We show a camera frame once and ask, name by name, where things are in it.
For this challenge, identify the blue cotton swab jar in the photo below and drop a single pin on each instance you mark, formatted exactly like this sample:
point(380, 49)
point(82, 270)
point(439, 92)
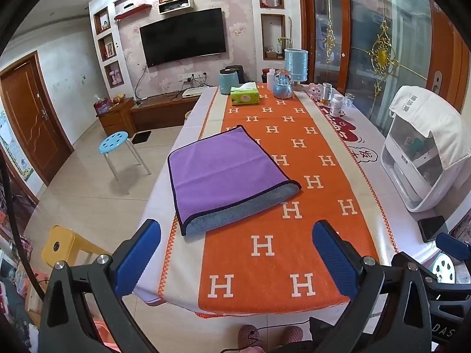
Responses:
point(282, 86)

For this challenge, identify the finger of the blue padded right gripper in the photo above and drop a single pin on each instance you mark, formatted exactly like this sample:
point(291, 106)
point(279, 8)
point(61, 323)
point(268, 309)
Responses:
point(339, 257)

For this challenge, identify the black smartphone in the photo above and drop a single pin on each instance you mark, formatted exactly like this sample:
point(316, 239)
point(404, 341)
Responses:
point(431, 227)

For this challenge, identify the white set-top box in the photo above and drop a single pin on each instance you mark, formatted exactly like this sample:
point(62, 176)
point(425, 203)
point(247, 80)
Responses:
point(192, 92)

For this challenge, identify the white countertop appliance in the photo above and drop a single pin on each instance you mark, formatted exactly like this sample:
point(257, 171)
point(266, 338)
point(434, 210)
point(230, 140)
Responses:
point(413, 165)

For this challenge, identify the light blue cylindrical container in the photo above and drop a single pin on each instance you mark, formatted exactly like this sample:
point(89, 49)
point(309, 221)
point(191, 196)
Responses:
point(296, 63)

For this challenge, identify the red tissue pack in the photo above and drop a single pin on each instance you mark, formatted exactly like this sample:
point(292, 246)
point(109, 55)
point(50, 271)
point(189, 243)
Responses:
point(101, 104)

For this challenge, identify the pink pig figurine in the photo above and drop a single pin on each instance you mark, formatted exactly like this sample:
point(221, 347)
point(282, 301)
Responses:
point(314, 91)

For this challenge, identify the white pill bottle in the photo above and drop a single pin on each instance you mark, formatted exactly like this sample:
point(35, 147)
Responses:
point(336, 105)

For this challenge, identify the black floor scale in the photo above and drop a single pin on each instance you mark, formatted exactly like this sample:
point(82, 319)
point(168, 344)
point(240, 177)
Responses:
point(141, 137)

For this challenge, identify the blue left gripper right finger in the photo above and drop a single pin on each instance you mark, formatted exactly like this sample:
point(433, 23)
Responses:
point(455, 248)

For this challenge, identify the purple and grey towel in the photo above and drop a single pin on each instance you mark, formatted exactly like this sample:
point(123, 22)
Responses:
point(222, 179)

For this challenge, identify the yellow plastic stool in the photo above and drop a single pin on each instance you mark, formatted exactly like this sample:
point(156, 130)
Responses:
point(64, 245)

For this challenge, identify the red wall shelf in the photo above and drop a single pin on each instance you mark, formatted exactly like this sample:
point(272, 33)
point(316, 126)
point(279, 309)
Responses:
point(133, 10)

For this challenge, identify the pink slipper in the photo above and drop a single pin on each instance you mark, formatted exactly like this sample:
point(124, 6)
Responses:
point(249, 340)

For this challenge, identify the brown wooden door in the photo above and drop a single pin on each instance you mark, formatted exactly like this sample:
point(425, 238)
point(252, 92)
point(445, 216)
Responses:
point(33, 118)

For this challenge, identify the blue round stool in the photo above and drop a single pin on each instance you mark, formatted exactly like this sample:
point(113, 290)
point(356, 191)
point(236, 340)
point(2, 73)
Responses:
point(112, 143)

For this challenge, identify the light blue electric kettle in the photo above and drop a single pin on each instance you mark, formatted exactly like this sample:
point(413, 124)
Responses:
point(228, 78)

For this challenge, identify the green tissue box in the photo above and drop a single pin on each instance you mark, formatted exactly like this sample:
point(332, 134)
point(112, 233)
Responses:
point(246, 94)

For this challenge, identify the wooden TV cabinet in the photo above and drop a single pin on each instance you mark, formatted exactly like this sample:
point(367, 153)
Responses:
point(161, 111)

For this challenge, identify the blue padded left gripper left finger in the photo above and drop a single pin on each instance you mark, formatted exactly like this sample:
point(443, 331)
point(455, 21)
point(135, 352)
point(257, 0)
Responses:
point(132, 256)

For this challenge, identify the clear glass jar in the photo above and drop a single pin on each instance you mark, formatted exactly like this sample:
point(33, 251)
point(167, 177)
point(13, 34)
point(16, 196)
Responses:
point(326, 93)

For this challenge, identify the black wall television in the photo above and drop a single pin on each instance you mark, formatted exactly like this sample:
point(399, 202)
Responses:
point(199, 33)

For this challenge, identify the white cloth appliance cover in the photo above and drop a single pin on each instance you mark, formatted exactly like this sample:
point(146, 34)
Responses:
point(433, 117)

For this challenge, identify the white wall shelf box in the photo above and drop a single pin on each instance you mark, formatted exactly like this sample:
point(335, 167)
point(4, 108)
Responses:
point(174, 5)

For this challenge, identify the orange H-pattern table runner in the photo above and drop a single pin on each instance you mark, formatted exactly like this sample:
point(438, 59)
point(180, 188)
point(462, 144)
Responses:
point(268, 263)

